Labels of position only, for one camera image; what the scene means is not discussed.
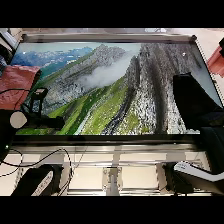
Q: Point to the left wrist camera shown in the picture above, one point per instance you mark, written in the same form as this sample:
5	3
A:
39	95

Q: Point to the silver frame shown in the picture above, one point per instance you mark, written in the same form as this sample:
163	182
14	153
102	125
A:
113	156

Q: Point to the red garment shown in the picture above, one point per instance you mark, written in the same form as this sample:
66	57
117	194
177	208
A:
216	61
16	85

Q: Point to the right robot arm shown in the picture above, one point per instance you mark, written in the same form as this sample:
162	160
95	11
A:
213	150

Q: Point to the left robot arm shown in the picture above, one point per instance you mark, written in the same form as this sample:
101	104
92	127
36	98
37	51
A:
10	131

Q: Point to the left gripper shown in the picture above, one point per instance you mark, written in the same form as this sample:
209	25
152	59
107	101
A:
51	123

